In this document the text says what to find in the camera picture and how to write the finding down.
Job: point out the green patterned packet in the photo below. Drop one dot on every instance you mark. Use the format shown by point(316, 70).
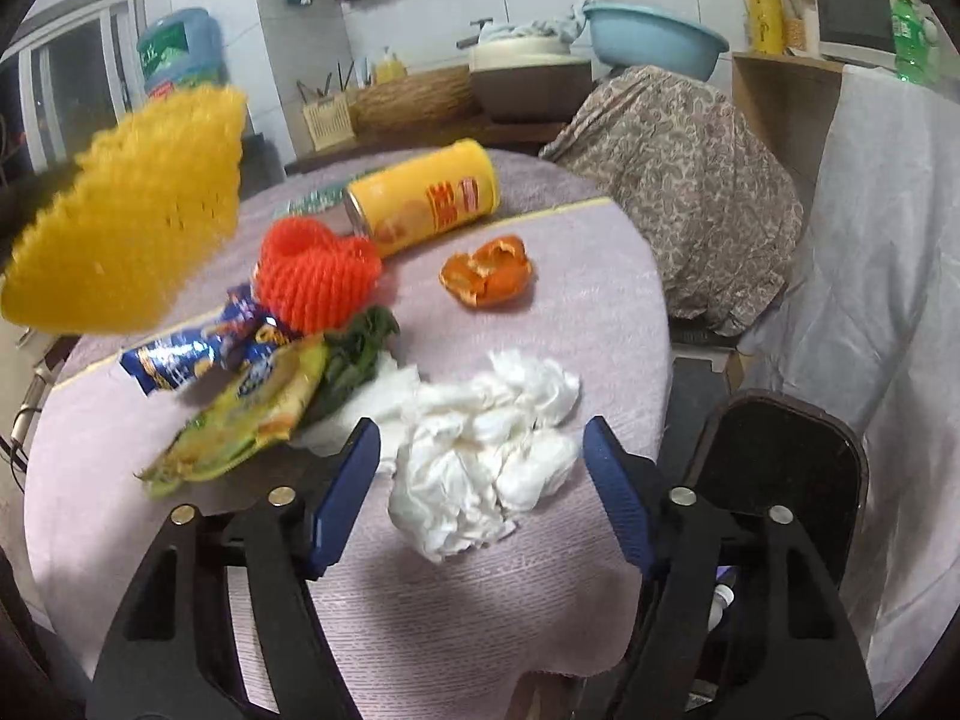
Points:
point(320, 199)

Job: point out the green soda bottle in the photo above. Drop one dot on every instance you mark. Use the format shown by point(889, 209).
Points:
point(914, 50)

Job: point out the white tissue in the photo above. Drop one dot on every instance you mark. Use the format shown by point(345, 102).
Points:
point(482, 453)

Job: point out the chopstick holder box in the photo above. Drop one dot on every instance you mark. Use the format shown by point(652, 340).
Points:
point(329, 121)

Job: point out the green leafy vegetable scrap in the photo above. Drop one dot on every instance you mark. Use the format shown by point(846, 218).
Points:
point(352, 360)

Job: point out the light blue plastic basin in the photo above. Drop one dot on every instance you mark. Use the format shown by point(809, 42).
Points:
point(625, 36)

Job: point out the orange peel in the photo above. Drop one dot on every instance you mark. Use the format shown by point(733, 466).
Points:
point(497, 272)

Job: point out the white napkin under wrappers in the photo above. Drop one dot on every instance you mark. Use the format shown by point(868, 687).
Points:
point(383, 400)

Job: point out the white cloth cover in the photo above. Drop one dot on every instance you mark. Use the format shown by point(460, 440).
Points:
point(868, 331)

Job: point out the blue water jug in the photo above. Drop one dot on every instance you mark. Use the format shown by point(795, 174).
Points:
point(182, 50)

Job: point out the yellow-green chips bag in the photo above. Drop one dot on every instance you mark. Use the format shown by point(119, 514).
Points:
point(260, 408)

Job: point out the pink tablecloth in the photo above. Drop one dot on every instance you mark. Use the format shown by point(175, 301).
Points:
point(482, 553)

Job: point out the yellow foam fruit net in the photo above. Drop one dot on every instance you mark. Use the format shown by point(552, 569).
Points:
point(153, 200)

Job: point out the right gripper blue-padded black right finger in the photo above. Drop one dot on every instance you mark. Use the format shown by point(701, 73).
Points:
point(792, 652)

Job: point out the brown rice cooker pot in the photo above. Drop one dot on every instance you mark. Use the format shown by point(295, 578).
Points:
point(529, 80)

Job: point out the black trash bin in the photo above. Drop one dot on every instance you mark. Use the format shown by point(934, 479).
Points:
point(759, 449)

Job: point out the purple woven table mat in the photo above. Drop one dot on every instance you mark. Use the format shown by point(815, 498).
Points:
point(526, 184)

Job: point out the yellow soap dispenser bottle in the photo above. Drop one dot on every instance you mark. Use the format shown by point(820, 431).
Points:
point(388, 68)

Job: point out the brass faucet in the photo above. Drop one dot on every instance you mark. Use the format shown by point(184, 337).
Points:
point(472, 40)

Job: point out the white microwave oven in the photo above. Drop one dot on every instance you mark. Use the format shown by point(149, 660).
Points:
point(857, 31)

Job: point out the red foam fruit net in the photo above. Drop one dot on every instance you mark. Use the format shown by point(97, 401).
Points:
point(311, 279)

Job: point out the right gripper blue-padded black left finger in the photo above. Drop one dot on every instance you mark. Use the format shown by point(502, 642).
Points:
point(170, 651)

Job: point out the blue snack wrapper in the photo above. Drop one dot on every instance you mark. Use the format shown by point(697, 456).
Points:
point(241, 335)

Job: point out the floral cloth covered object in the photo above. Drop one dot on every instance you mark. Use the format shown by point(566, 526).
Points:
point(720, 212)

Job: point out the yellow chips canister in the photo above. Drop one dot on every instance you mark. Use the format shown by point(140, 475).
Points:
point(403, 205)

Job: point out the woven wicker basket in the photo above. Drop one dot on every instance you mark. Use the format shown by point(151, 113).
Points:
point(424, 99)

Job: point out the window frame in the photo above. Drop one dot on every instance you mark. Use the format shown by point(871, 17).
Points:
point(72, 71)

